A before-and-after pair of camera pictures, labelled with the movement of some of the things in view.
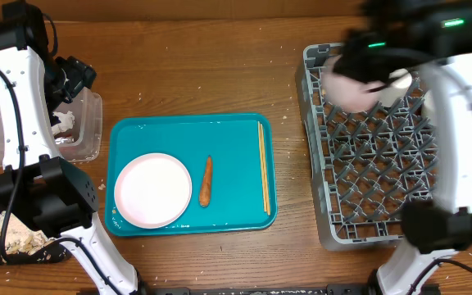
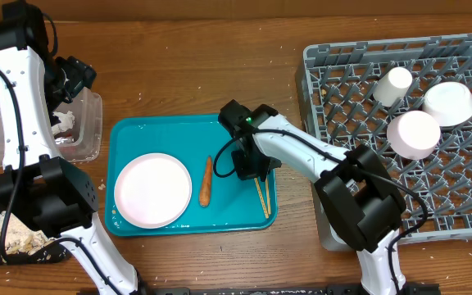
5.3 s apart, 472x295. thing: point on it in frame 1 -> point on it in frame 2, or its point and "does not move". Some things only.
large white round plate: (152, 191) does not move
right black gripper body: (353, 65) -> (251, 167)
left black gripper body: (69, 79) does not move
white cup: (396, 91) does not move
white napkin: (66, 122) does not move
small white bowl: (348, 95) -> (413, 134)
